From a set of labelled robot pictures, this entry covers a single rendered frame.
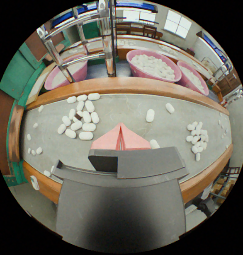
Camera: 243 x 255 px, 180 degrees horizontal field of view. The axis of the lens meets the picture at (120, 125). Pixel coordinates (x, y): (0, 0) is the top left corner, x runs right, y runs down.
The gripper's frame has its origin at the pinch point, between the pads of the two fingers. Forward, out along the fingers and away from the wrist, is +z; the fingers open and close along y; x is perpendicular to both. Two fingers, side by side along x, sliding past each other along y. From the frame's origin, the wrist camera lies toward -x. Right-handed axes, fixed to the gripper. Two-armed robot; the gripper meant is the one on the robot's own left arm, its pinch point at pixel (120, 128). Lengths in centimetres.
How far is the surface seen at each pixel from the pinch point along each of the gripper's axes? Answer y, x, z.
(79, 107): 11.5, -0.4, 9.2
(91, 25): 73, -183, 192
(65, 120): 15.6, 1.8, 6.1
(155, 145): -8.3, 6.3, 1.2
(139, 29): -52, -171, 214
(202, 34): -55, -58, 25
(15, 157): 53, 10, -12
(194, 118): -29.0, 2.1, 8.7
